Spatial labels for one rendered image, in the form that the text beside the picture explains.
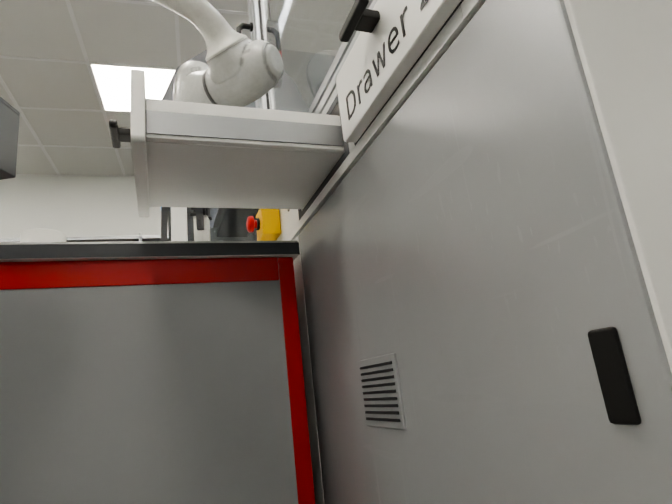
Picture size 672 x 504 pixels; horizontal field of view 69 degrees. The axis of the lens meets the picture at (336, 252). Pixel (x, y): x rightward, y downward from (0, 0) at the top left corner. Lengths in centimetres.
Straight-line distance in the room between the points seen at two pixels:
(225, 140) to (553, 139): 47
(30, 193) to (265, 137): 492
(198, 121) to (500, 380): 52
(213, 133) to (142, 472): 52
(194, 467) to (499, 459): 53
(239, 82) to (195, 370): 59
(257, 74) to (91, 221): 438
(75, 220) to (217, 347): 457
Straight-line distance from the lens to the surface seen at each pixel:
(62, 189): 553
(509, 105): 44
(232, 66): 109
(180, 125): 73
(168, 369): 87
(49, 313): 89
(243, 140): 73
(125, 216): 532
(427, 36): 55
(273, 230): 114
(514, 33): 45
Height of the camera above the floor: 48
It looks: 15 degrees up
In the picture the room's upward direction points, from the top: 7 degrees counter-clockwise
